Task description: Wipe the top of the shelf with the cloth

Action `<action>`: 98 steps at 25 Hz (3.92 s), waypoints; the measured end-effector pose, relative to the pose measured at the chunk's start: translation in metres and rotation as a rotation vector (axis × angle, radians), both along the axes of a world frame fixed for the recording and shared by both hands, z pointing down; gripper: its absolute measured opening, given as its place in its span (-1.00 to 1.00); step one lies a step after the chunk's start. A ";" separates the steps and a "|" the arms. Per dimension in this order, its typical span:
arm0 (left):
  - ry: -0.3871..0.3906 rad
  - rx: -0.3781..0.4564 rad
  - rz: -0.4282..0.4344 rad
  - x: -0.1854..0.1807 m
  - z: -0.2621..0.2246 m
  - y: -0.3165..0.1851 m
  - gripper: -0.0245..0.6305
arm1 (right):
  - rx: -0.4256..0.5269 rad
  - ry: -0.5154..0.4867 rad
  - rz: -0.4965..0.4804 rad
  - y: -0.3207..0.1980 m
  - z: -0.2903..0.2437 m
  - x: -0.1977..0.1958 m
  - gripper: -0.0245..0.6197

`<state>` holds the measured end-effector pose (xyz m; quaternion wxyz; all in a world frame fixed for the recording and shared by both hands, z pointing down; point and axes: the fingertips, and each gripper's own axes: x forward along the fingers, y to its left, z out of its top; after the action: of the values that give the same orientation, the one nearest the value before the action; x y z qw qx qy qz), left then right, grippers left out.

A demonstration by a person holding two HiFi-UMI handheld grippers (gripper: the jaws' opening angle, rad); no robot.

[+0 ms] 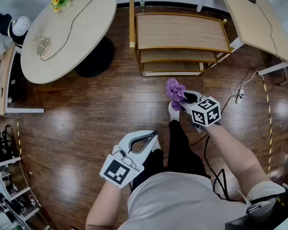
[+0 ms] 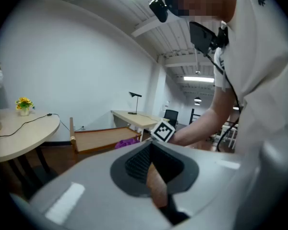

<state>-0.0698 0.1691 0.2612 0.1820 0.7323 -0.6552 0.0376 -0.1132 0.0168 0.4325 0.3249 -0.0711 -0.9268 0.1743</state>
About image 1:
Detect wooden desk with white legs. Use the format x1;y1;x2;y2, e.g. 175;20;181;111
0;44;45;116

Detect white globe lamp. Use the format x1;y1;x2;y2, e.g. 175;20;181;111
13;15;31;36

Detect round beige table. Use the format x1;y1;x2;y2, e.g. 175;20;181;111
20;0;118;85

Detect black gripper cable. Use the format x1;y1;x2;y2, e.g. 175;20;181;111
204;135;230;201

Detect person's left hand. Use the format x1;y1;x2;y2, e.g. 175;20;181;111
121;155;138;169

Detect person's left forearm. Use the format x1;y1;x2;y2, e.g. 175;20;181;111
85;180;132;230

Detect long yellow black striped tape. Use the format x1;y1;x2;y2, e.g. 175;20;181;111
261;75;273;177

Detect black shoulder strap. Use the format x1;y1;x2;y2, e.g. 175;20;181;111
225;190;288;230

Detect person's white shirt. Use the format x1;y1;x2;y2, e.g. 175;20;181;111
117;171;286;230

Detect white power strip cable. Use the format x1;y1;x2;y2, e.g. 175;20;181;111
236;70;260;91

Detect round gold lamp base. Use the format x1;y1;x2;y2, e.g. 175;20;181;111
30;34;52;57

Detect yellow sunflower bouquet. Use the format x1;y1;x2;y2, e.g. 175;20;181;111
49;0;78;12

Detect white power strip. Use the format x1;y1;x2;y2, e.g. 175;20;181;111
235;89;245;104

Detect short yellow black striped tape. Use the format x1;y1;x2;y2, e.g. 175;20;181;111
15;114;22;158

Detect rectangular beige desk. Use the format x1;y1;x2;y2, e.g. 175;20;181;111
196;0;288;76

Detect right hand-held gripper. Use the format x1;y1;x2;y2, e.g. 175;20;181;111
180;90;221;134

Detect person's right forearm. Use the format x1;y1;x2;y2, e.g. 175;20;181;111
205;123;273;202

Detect wooden three-tier shelf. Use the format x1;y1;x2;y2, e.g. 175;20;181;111
129;0;236;78

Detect black fabric bag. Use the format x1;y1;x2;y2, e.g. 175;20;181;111
0;10;28;45

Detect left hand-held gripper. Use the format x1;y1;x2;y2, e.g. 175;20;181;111
99;130;162;189

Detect thin black lamp cable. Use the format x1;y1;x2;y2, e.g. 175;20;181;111
39;0;159;62

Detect person's black trousers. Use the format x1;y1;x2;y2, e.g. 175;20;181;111
132;120;211;194

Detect purple cloth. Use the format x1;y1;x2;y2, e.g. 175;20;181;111
166;78;187;112

